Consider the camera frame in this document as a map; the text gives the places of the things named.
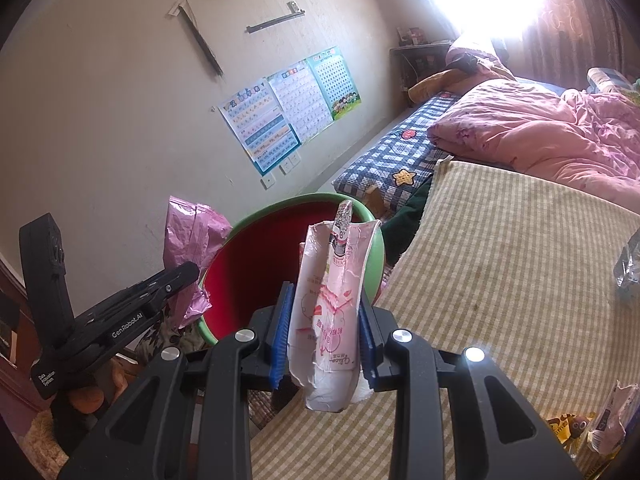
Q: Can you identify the floral seat cushion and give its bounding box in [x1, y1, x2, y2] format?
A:
[112, 317, 213, 366]

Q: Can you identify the dark green cloth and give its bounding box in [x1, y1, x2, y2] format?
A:
[387, 175, 433, 267]

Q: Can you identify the pink patterned curtain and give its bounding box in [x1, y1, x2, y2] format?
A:
[520, 0, 626, 91]

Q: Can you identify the pink purple snack bag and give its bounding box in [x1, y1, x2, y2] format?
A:
[164, 195, 234, 332]

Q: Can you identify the yellow brown pillow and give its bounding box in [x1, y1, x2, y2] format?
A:
[407, 67, 471, 103]

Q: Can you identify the blue white letter poster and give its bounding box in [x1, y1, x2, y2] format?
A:
[218, 77, 302, 177]

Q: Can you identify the beige striped mat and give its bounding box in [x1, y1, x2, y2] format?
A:
[250, 159, 640, 480]

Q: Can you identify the white chart poster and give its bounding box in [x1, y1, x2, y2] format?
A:
[265, 59, 335, 143]

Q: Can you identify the yellow orange snack wrapper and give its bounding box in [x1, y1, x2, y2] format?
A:
[545, 411, 598, 456]

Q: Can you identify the dark hanging wall strip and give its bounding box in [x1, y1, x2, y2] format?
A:
[168, 0, 224, 78]

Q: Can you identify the blue number chart poster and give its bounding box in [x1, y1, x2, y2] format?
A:
[306, 46, 362, 122]

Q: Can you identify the blue checked pillow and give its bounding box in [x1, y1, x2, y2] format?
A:
[585, 67, 640, 101]

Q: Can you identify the green rimmed red bin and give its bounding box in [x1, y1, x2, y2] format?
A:
[197, 192, 386, 346]

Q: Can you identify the wooden chair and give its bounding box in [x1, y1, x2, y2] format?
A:
[0, 255, 56, 426]

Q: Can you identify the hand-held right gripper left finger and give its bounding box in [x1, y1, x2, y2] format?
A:
[57, 281, 296, 480]

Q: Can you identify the blue white snack wrapper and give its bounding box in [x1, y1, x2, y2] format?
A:
[587, 381, 640, 457]

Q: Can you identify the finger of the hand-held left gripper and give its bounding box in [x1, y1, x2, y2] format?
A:
[117, 261, 201, 311]

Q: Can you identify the dark wooden desk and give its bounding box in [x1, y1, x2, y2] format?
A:
[390, 42, 456, 108]

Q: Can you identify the metal wall rail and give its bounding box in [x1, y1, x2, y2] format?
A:
[245, 2, 306, 34]

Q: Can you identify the clear plastic wrapper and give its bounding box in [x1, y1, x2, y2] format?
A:
[612, 230, 640, 303]

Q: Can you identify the pink floral quilt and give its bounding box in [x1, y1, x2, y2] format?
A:
[426, 80, 640, 211]

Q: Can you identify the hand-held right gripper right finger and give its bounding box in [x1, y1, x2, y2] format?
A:
[357, 292, 583, 480]

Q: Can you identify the pink white plastic bag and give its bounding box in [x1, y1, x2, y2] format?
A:
[289, 200, 382, 413]

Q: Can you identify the pink folded blanket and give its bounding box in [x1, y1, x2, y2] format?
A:
[445, 35, 516, 81]

